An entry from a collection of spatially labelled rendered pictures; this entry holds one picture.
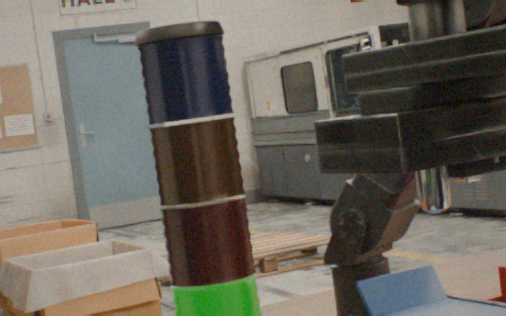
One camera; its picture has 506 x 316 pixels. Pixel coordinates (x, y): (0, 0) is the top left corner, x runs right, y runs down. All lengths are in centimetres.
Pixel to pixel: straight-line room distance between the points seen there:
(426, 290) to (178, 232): 41
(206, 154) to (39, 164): 1123
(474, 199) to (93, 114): 479
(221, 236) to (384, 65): 28
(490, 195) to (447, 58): 783
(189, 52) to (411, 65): 26
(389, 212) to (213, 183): 65
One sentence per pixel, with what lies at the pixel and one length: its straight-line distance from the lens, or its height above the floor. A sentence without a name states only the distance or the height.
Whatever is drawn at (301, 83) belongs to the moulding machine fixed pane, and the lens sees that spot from 1110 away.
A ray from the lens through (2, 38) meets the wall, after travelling 1168.
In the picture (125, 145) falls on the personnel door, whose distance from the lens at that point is 1189.
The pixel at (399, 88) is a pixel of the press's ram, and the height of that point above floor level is 116.
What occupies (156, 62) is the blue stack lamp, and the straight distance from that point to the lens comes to 45.
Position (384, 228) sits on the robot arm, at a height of 101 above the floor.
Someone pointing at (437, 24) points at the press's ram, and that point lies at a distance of 71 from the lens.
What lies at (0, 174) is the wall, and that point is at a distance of 1160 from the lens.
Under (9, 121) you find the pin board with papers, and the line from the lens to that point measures 1160.
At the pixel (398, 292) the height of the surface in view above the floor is 100.
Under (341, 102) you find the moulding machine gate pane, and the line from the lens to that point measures 1029.
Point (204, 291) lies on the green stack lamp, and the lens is 46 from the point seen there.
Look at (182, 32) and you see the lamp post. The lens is 45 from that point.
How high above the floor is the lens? 116
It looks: 3 degrees down
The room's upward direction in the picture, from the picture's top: 8 degrees counter-clockwise
